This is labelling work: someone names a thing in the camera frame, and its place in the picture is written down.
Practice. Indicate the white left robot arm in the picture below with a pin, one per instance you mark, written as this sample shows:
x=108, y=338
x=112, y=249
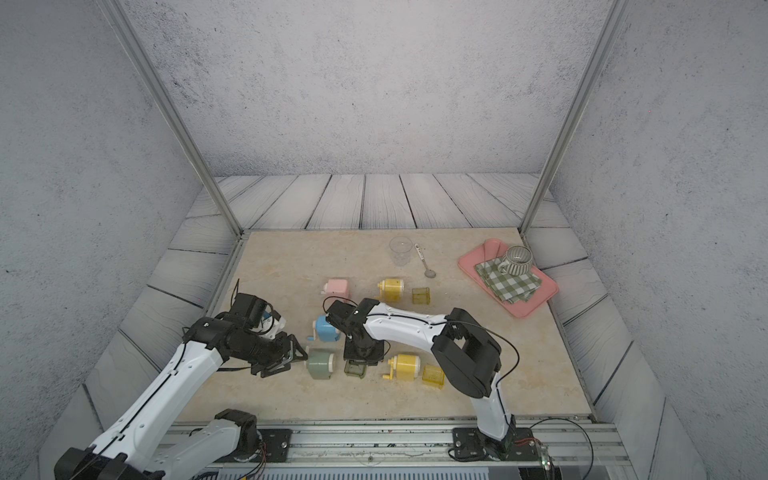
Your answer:
x=251, y=331

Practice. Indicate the left aluminium frame post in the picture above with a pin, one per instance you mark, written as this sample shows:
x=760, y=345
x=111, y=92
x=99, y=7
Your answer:
x=126, y=35

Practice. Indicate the yellow sharpener top row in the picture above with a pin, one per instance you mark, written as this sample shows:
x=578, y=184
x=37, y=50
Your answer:
x=391, y=290

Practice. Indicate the green transparent sharpener tray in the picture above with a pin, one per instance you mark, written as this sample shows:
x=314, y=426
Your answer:
x=355, y=369

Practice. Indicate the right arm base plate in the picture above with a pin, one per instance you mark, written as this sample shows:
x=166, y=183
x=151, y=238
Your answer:
x=470, y=445

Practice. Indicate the right aluminium frame post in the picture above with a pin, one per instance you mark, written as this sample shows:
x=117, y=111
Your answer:
x=595, y=65

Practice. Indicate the yellow transparent tray bottom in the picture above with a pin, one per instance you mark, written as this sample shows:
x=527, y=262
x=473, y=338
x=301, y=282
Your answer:
x=433, y=376

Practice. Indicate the aluminium front rail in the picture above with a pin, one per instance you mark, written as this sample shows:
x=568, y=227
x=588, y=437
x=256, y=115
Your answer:
x=569, y=448

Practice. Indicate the olive yellow tray top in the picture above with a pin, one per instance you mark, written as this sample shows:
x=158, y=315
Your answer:
x=421, y=296

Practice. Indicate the pink serving tray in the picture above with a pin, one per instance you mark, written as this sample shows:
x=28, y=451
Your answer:
x=495, y=248

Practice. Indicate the pink pencil sharpener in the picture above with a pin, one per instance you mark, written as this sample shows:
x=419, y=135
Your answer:
x=336, y=287

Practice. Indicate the clear plastic cup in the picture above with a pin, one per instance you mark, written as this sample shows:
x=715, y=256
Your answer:
x=401, y=248

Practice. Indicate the blue pencil sharpener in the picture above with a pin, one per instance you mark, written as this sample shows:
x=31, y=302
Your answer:
x=323, y=331

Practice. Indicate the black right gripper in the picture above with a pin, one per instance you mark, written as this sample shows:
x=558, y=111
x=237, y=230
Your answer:
x=374, y=358

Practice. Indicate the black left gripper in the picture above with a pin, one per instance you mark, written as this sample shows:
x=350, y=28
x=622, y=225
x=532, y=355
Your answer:
x=287, y=352

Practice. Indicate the aluminium frame post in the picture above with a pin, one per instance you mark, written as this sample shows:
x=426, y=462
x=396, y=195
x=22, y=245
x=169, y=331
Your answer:
x=126, y=35
x=595, y=65

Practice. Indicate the green checkered cloth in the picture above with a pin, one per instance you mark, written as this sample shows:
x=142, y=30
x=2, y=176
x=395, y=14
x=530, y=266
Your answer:
x=507, y=288

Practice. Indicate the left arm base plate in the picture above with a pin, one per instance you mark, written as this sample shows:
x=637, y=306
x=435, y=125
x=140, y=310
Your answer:
x=273, y=445

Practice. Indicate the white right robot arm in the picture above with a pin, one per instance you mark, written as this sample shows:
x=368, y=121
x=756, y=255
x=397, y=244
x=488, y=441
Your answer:
x=468, y=353

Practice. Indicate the striped ceramic mug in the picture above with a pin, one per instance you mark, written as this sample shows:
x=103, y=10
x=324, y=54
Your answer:
x=516, y=261

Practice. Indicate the green pencil sharpener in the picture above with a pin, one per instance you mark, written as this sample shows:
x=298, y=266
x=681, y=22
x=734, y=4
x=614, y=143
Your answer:
x=321, y=363

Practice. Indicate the yellow sharpener row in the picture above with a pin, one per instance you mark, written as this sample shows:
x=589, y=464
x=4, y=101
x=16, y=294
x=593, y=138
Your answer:
x=403, y=367
x=391, y=290

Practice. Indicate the metal spoon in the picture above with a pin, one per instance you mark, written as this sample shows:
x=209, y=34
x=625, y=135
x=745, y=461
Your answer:
x=428, y=272

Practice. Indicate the yellow sharpener bottom row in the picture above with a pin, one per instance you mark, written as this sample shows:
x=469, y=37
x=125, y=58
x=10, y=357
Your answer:
x=403, y=367

